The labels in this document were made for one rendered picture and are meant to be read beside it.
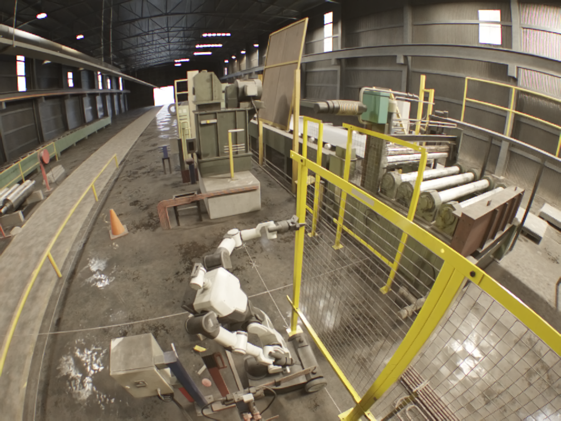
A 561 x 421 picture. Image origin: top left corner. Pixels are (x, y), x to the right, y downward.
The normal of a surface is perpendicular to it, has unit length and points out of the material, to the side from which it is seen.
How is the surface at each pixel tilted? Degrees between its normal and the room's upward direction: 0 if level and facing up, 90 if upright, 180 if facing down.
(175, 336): 0
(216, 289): 17
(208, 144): 90
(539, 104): 90
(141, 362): 0
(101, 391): 0
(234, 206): 90
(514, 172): 90
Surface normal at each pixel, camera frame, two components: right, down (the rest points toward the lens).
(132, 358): 0.00, -0.88
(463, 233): -0.92, 0.18
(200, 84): 0.40, 0.43
